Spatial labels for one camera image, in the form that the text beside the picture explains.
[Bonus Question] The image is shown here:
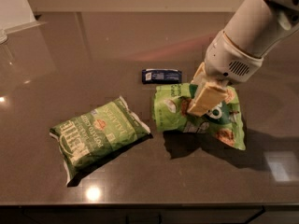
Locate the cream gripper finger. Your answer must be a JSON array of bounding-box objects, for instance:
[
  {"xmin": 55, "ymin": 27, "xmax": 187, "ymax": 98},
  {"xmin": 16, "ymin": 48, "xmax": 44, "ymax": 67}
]
[
  {"xmin": 187, "ymin": 82, "xmax": 228, "ymax": 117},
  {"xmin": 192, "ymin": 63, "xmax": 206, "ymax": 85}
]

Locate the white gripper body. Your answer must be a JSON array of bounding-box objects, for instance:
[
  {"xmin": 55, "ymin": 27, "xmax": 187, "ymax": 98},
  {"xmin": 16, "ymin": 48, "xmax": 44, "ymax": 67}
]
[{"xmin": 204, "ymin": 30, "xmax": 263, "ymax": 84}]

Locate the green rice chip bag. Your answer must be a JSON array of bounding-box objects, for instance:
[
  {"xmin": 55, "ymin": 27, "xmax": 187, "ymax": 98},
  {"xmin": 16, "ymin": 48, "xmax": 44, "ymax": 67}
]
[{"xmin": 152, "ymin": 83, "xmax": 246, "ymax": 150}]

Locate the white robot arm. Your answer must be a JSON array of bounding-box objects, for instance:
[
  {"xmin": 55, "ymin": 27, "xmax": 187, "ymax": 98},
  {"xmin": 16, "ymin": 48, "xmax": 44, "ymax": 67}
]
[{"xmin": 187, "ymin": 0, "xmax": 299, "ymax": 117}]

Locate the green jalapeno chip bag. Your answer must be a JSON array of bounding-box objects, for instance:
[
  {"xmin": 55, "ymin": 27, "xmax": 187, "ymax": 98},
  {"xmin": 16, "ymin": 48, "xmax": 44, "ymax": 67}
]
[{"xmin": 50, "ymin": 96, "xmax": 150, "ymax": 185}]

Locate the dark blue snack bar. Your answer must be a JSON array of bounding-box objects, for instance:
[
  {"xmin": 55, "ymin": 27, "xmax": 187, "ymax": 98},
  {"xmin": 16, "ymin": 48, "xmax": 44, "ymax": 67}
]
[{"xmin": 142, "ymin": 69, "xmax": 182, "ymax": 84}]

